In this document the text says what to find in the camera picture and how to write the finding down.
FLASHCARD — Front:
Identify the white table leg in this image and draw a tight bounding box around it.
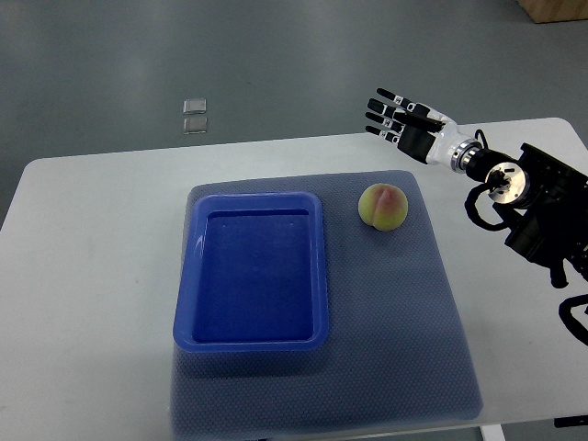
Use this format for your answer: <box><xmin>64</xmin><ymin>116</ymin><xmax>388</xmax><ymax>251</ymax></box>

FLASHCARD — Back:
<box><xmin>480</xmin><ymin>424</ymin><xmax>506</xmax><ymax>441</ymax></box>

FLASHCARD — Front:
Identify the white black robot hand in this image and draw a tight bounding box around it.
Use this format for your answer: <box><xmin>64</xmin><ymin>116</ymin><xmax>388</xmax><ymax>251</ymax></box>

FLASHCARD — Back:
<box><xmin>366</xmin><ymin>88</ymin><xmax>483</xmax><ymax>173</ymax></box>

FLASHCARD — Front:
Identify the blue plastic tray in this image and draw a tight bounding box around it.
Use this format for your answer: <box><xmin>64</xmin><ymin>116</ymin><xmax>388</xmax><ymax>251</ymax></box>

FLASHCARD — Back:
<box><xmin>173</xmin><ymin>192</ymin><xmax>329</xmax><ymax>355</ymax></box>

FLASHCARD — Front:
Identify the cardboard box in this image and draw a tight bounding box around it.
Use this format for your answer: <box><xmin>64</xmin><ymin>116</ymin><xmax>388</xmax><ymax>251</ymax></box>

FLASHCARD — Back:
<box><xmin>517</xmin><ymin>0</ymin><xmax>587</xmax><ymax>24</ymax></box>

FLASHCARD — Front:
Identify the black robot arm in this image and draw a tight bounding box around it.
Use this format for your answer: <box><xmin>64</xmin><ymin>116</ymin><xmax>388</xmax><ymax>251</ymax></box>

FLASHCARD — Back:
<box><xmin>460</xmin><ymin>130</ymin><xmax>587</xmax><ymax>288</ymax></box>

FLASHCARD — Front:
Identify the upper metal floor plate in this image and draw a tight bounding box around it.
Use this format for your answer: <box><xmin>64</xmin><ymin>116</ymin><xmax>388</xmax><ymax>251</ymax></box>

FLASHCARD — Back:
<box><xmin>183</xmin><ymin>97</ymin><xmax>207</xmax><ymax>115</ymax></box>

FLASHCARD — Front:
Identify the grey blue mesh mat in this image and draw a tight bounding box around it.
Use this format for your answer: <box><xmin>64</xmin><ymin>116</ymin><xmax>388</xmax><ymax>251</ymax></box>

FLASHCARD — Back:
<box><xmin>170</xmin><ymin>171</ymin><xmax>482</xmax><ymax>440</ymax></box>

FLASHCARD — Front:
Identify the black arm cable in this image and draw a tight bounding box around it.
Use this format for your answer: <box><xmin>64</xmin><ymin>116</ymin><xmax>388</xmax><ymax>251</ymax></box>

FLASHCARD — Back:
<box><xmin>463</xmin><ymin>183</ymin><xmax>509</xmax><ymax>232</ymax></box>

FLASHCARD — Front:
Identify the black table bracket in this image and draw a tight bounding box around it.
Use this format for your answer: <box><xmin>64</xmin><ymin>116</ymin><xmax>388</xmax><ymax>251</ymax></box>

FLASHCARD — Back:
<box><xmin>554</xmin><ymin>415</ymin><xmax>588</xmax><ymax>428</ymax></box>

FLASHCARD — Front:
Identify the green pink peach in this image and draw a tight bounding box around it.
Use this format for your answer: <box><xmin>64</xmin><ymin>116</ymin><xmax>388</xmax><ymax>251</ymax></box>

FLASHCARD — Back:
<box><xmin>357</xmin><ymin>183</ymin><xmax>409</xmax><ymax>232</ymax></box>

